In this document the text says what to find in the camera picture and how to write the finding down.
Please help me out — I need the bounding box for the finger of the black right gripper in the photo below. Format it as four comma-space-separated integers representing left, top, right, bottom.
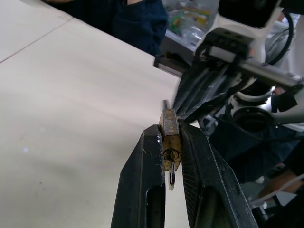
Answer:
173, 62, 216, 114
178, 65, 239, 124

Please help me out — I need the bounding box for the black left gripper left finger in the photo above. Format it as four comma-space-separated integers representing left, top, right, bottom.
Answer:
110, 123, 167, 228

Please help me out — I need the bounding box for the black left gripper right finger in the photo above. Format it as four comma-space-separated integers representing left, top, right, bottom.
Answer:
178, 123, 260, 228

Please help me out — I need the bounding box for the silver key ring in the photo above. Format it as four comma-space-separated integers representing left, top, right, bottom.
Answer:
167, 149, 178, 192

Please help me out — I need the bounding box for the brass padlock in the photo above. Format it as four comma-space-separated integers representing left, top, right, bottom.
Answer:
158, 99, 183, 172

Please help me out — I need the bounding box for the clear box of colourful parts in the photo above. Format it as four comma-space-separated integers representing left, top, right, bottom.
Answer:
163, 0, 220, 54

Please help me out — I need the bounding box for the silver robot body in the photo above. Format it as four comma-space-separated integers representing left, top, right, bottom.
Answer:
224, 77, 304, 133

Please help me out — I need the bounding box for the person in dark blue top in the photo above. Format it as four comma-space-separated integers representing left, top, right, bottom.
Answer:
44, 0, 170, 57

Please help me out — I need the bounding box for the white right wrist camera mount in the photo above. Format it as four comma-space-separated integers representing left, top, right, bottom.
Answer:
212, 0, 285, 66

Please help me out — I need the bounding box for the thin white cable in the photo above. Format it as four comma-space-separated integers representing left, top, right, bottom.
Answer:
248, 174, 304, 208

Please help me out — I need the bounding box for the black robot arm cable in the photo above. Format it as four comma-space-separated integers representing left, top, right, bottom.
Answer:
267, 11, 295, 66

